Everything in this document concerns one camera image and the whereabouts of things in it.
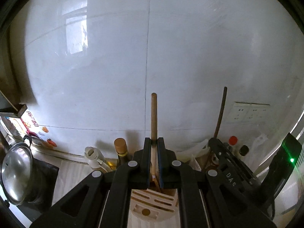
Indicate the light chopstick blue tip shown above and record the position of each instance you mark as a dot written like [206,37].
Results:
[154,127]

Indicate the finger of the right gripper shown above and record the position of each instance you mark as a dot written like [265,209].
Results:
[234,170]

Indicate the middle wall socket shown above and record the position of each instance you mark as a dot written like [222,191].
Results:
[252,113]

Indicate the left wall socket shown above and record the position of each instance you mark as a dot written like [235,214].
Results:
[238,112]

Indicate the striped tablecloth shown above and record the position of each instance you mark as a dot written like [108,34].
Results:
[69,175]

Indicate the pink utensil holder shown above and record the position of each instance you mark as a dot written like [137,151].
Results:
[149,208]

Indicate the oil bottle with white cap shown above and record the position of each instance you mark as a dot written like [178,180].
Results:
[95,159]

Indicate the black chopstick group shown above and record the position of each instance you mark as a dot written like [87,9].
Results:
[221,112]

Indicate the wall socket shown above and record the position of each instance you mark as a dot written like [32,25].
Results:
[238,112]
[262,111]
[252,113]

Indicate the right wall socket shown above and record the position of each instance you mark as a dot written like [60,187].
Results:
[262,111]

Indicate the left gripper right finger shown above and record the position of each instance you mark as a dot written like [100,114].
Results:
[207,199]

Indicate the soy sauce bottle red cap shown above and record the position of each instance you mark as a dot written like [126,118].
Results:
[232,142]

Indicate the dark sauce bottle brown cap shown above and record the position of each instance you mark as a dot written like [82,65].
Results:
[122,151]

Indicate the black induction cooker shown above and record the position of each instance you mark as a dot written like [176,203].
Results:
[43,200]

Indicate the steel wok lid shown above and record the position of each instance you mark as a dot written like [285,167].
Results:
[17,173]

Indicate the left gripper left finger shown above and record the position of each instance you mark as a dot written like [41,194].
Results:
[101,199]

